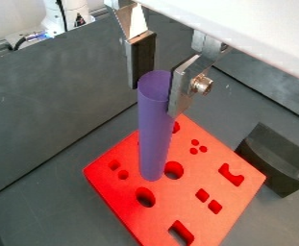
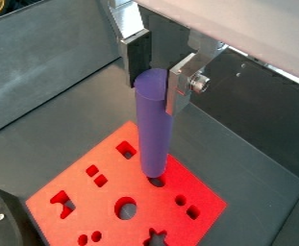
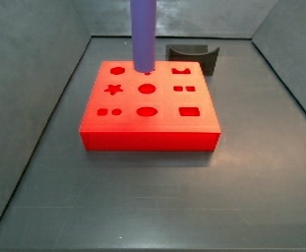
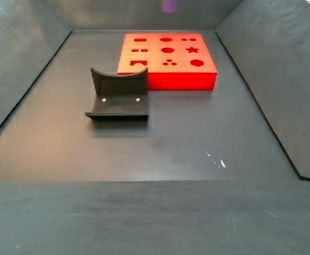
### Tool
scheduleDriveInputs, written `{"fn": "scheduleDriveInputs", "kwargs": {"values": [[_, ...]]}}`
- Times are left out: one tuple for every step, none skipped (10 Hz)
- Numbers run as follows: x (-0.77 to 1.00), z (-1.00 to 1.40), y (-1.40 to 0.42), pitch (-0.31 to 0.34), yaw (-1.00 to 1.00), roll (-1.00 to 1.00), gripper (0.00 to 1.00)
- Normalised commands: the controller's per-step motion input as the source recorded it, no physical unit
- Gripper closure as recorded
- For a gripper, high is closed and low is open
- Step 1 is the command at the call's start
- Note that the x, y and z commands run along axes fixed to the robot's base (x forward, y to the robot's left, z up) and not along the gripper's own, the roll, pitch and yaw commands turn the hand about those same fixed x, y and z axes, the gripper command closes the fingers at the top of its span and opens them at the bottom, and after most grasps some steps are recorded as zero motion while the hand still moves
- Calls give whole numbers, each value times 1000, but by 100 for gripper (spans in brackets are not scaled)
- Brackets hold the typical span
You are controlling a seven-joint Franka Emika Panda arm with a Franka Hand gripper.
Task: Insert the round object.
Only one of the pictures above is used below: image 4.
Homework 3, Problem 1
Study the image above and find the black curved holder stand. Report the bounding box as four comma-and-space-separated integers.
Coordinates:
86, 69, 150, 120

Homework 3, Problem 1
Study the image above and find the red shape sorter block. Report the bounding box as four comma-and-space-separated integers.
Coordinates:
118, 33, 219, 91

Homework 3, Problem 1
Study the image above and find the purple tape strip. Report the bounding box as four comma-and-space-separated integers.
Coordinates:
162, 0, 177, 13

